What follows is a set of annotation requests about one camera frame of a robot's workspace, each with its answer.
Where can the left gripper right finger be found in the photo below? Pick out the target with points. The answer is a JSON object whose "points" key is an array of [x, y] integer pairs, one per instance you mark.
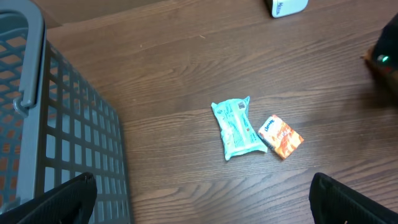
{"points": [[333, 202]]}

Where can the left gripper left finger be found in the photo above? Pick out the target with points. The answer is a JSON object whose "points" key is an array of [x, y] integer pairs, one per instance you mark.
{"points": [[72, 202]]}

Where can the orange snack packet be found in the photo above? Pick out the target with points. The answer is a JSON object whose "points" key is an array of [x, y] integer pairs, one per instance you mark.
{"points": [[279, 136]]}

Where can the teal snack packet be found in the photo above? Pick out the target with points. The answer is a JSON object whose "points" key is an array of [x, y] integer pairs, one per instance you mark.
{"points": [[237, 134]]}

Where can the spaghetti pasta packet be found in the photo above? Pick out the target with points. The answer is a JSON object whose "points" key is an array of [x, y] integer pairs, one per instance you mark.
{"points": [[379, 71]]}

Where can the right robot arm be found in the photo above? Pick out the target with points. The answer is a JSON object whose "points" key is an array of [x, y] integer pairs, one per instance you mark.
{"points": [[384, 53]]}

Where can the grey plastic mesh basket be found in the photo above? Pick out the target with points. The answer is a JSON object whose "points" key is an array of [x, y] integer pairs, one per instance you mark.
{"points": [[54, 124]]}

